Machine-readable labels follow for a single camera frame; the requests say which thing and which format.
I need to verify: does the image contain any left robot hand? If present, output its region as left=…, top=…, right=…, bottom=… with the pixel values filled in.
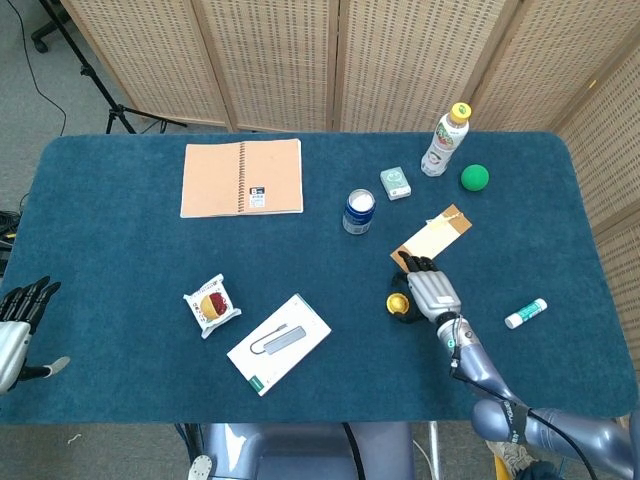
left=0, top=275, right=72, bottom=396

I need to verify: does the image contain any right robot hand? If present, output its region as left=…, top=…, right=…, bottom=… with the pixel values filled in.
left=389, top=253, right=463, bottom=325

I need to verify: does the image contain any cardboard piece with white label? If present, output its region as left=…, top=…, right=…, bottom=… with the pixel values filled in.
left=389, top=203, right=474, bottom=269

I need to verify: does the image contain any white green glue stick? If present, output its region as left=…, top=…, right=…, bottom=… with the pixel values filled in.
left=503, top=297, right=549, bottom=331

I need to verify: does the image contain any blue drink can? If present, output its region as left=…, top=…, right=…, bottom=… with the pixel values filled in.
left=341, top=188, right=377, bottom=236

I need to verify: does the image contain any small green white box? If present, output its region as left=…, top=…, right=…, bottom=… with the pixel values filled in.
left=379, top=165, right=414, bottom=202

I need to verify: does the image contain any green foam ball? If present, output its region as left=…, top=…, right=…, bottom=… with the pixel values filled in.
left=459, top=163, right=491, bottom=193

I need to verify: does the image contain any plastic drink bottle yellow cap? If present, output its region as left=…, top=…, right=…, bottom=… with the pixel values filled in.
left=419, top=101, right=475, bottom=178

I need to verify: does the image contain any metal table leg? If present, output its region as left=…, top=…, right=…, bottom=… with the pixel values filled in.
left=427, top=421, right=442, bottom=480

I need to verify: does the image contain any white USB hub box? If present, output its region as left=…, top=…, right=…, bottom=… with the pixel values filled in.
left=226, top=293, right=333, bottom=398

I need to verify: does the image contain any blue table cloth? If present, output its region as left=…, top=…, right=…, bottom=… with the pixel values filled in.
left=0, top=130, right=634, bottom=426

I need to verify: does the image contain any beige sneaker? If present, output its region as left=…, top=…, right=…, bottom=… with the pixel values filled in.
left=487, top=438, right=534, bottom=479

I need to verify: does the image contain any white snack packet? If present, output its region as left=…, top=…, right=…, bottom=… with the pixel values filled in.
left=182, top=273, right=243, bottom=340

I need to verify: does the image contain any blue-grey robot torso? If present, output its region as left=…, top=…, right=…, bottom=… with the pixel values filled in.
left=187, top=422, right=416, bottom=480

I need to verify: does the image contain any brown spiral notebook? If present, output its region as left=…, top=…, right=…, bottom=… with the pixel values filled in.
left=179, top=138, right=305, bottom=220

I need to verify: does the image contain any black tripod stand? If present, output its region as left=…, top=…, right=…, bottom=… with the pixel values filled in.
left=39, top=0, right=189, bottom=136

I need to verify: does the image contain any black office chair base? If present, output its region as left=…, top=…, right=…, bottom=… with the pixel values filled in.
left=30, top=19, right=51, bottom=54

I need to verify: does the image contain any black cable bundle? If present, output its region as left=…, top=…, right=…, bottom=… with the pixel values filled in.
left=0, top=192, right=26, bottom=279

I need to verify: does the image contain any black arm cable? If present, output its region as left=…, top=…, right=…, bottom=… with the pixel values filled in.
left=448, top=319, right=601, bottom=480

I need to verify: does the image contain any thin black floor cable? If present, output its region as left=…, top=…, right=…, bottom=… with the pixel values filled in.
left=7, top=0, right=69, bottom=139

